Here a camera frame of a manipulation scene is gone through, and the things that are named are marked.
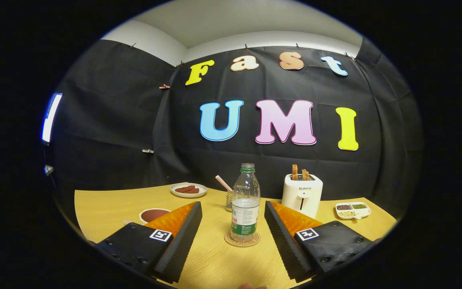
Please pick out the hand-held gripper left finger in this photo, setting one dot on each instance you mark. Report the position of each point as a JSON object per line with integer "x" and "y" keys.
{"x": 178, "y": 245}

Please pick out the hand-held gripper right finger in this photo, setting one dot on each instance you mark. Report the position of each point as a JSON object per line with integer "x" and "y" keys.
{"x": 285, "y": 245}

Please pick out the round cork coaster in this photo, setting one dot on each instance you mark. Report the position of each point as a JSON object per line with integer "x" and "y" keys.
{"x": 242, "y": 243}

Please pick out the clear plastic juice bottle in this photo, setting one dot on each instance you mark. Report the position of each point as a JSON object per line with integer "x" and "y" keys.
{"x": 245, "y": 216}

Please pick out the white toaster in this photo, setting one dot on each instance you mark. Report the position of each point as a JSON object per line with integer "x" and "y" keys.
{"x": 299, "y": 200}

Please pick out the wooden table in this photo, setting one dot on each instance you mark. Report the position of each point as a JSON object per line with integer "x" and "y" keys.
{"x": 223, "y": 265}

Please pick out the white round plate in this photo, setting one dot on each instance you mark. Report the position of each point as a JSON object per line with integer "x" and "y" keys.
{"x": 189, "y": 195}

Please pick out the brown sausage pieces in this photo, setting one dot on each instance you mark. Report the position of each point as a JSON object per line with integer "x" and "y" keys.
{"x": 187, "y": 189}

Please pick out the toasted bread slice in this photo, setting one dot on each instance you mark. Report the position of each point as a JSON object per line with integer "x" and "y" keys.
{"x": 294, "y": 172}
{"x": 305, "y": 175}

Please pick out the white divided snack dish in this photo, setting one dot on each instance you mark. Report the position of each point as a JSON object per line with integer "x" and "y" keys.
{"x": 353, "y": 210}

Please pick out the red white striped straw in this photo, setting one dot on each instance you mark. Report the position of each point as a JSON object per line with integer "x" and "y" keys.
{"x": 223, "y": 183}

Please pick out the black backdrop cloth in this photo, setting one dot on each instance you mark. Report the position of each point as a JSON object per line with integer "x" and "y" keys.
{"x": 114, "y": 120}

